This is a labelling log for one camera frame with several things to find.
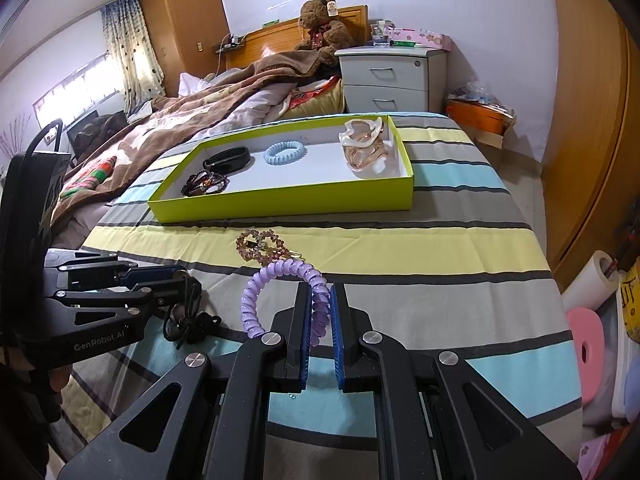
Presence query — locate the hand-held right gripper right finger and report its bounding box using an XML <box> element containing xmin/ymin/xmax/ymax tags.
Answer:
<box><xmin>330</xmin><ymin>282</ymin><xmax>583</xmax><ymax>480</ymax></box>

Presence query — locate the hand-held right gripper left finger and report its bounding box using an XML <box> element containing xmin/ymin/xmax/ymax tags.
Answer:
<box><xmin>56</xmin><ymin>282</ymin><xmax>313</xmax><ymax>480</ymax></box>

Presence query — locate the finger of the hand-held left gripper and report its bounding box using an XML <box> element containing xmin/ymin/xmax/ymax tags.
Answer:
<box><xmin>47</xmin><ymin>280</ymin><xmax>203</xmax><ymax>331</ymax></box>
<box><xmin>44</xmin><ymin>249</ymin><xmax>188</xmax><ymax>287</ymax></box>

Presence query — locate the black cord hair tie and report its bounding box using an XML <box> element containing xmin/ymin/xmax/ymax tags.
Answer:
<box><xmin>162</xmin><ymin>272</ymin><xmax>223</xmax><ymax>351</ymax></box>

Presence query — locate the purple spiral hair tie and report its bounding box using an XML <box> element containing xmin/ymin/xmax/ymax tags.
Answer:
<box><xmin>241</xmin><ymin>258</ymin><xmax>331</xmax><ymax>348</ymax></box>

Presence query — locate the rhinestone hair clip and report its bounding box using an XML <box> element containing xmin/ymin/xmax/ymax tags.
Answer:
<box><xmin>236</xmin><ymin>228</ymin><xmax>303</xmax><ymax>267</ymax></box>

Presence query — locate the dark red bead bracelet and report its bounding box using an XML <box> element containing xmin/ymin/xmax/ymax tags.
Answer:
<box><xmin>181</xmin><ymin>170</ymin><xmax>231</xmax><ymax>197</ymax></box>

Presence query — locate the green cardboard box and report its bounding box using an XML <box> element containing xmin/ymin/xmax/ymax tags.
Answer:
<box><xmin>147</xmin><ymin>115</ymin><xmax>416</xmax><ymax>223</ymax></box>

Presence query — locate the black fitness band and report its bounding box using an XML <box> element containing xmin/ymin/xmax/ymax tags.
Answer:
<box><xmin>202</xmin><ymin>146</ymin><xmax>255</xmax><ymax>171</ymax></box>

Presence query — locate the blue spiral hair tie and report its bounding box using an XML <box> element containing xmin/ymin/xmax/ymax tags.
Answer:
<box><xmin>263</xmin><ymin>141</ymin><xmax>307</xmax><ymax>166</ymax></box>

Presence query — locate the clear hair claw clip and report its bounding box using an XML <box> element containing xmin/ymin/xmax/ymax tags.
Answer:
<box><xmin>338</xmin><ymin>116</ymin><xmax>393</xmax><ymax>178</ymax></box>

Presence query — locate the person's left forearm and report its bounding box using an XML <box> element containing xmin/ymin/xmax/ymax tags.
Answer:
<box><xmin>0</xmin><ymin>350</ymin><xmax>62</xmax><ymax>480</ymax></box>

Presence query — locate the person's left hand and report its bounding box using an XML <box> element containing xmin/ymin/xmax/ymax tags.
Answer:
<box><xmin>45</xmin><ymin>364</ymin><xmax>72</xmax><ymax>396</ymax></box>

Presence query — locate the striped tablecloth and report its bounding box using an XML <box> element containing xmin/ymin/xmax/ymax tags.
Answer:
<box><xmin>60</xmin><ymin>110</ymin><xmax>588</xmax><ymax>480</ymax></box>

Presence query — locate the window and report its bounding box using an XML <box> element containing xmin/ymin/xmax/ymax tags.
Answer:
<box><xmin>32</xmin><ymin>52</ymin><xmax>126</xmax><ymax>126</ymax></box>

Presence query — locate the brown printed blanket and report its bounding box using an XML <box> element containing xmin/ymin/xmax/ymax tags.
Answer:
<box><xmin>50</xmin><ymin>50</ymin><xmax>321</xmax><ymax>221</ymax></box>

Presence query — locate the dotted curtain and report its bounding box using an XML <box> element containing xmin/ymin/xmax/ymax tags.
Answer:
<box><xmin>100</xmin><ymin>0</ymin><xmax>166</xmax><ymax>111</ymax></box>

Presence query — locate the white floral quilt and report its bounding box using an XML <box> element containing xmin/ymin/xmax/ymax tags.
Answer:
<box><xmin>177</xmin><ymin>72</ymin><xmax>301</xmax><ymax>128</ymax></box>

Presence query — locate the yellow pillow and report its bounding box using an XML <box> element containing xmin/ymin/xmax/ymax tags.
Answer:
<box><xmin>290</xmin><ymin>80</ymin><xmax>346</xmax><ymax>116</ymax></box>

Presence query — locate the power strip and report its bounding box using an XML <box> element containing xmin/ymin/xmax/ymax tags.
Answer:
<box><xmin>212</xmin><ymin>35</ymin><xmax>246</xmax><ymax>54</ymax></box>

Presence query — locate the wooden headboard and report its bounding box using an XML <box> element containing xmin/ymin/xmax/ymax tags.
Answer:
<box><xmin>215</xmin><ymin>4</ymin><xmax>371</xmax><ymax>73</ymax></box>

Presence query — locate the orange box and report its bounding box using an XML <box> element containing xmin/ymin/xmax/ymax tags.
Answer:
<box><xmin>445</xmin><ymin>97</ymin><xmax>516</xmax><ymax>136</ymax></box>

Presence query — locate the white paper roll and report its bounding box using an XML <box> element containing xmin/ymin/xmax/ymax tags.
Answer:
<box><xmin>562</xmin><ymin>251</ymin><xmax>621</xmax><ymax>311</ymax></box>

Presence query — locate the grey nightstand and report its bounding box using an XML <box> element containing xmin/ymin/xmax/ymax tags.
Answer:
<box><xmin>334</xmin><ymin>45</ymin><xmax>448</xmax><ymax>113</ymax></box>

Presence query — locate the tall wooden cabinet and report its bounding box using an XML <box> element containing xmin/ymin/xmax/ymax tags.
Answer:
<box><xmin>139</xmin><ymin>0</ymin><xmax>231</xmax><ymax>96</ymax></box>

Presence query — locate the clear plastic bag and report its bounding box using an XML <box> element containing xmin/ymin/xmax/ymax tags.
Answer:
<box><xmin>452</xmin><ymin>80</ymin><xmax>501</xmax><ymax>103</ymax></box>

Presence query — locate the pink flowered box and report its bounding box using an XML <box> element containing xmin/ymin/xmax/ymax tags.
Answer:
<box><xmin>392</xmin><ymin>27</ymin><xmax>453</xmax><ymax>52</ymax></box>

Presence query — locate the brown teddy bear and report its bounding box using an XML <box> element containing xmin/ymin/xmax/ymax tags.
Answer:
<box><xmin>294</xmin><ymin>0</ymin><xmax>356</xmax><ymax>66</ymax></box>

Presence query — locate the wooden wardrobe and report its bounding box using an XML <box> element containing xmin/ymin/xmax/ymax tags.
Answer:
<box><xmin>542</xmin><ymin>0</ymin><xmax>640</xmax><ymax>291</ymax></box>

